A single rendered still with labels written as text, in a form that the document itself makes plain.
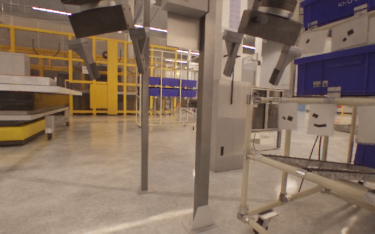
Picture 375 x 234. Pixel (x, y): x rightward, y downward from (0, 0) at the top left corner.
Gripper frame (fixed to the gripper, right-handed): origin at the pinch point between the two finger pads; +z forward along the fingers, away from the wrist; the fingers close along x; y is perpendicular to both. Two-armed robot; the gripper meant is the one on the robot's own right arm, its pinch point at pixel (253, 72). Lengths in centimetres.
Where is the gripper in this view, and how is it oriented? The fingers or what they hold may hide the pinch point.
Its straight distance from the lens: 51.5
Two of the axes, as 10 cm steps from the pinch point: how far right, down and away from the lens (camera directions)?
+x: 9.7, 1.3, 1.9
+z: -2.0, 8.7, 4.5
